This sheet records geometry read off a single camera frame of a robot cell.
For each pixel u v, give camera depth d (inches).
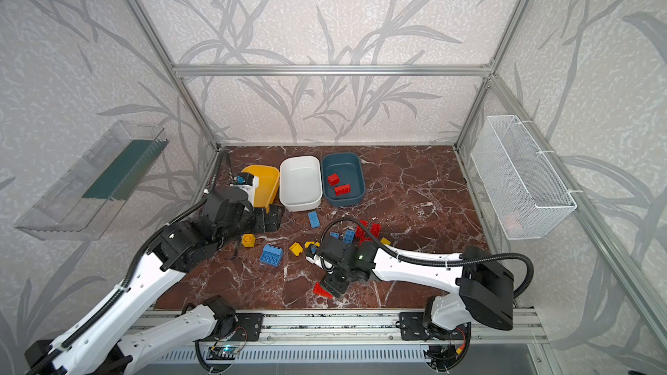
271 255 34.1
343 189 40.1
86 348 14.7
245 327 28.6
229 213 19.4
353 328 29.6
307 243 34.2
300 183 41.7
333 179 41.5
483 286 16.2
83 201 25.7
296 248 34.2
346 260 23.1
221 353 28.3
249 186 23.7
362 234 35.9
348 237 35.9
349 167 44.0
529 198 23.9
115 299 15.5
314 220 37.9
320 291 31.5
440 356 29.1
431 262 18.1
